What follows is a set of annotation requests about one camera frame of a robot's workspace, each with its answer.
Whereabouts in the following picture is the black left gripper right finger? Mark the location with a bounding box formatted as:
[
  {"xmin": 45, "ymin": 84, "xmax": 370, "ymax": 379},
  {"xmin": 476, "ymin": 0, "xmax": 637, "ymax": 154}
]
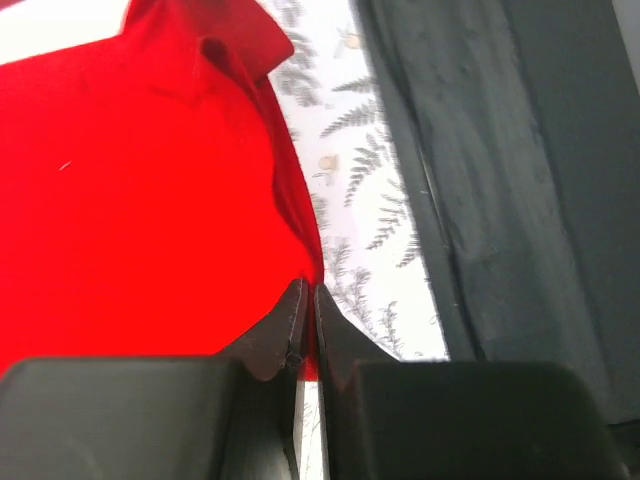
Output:
[{"xmin": 314, "ymin": 286, "xmax": 628, "ymax": 479}]

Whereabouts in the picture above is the black table front rail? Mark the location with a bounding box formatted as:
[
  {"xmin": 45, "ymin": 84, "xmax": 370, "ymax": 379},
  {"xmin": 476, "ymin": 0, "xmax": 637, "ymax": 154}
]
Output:
[{"xmin": 357, "ymin": 1, "xmax": 639, "ymax": 424}]

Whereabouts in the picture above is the floral patterned table mat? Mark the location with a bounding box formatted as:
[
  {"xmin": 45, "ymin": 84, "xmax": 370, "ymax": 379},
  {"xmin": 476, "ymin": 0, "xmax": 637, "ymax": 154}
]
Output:
[{"xmin": 1, "ymin": 1, "xmax": 447, "ymax": 479}]

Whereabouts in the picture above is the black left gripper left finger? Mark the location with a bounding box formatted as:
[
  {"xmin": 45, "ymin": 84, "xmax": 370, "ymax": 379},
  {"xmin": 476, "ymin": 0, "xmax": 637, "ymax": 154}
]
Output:
[{"xmin": 1, "ymin": 280, "xmax": 309, "ymax": 479}]

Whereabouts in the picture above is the red t shirt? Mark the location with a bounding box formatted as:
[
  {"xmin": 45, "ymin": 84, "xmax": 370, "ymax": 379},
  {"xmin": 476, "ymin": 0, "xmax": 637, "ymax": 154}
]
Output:
[{"xmin": 1, "ymin": 1, "xmax": 324, "ymax": 370}]

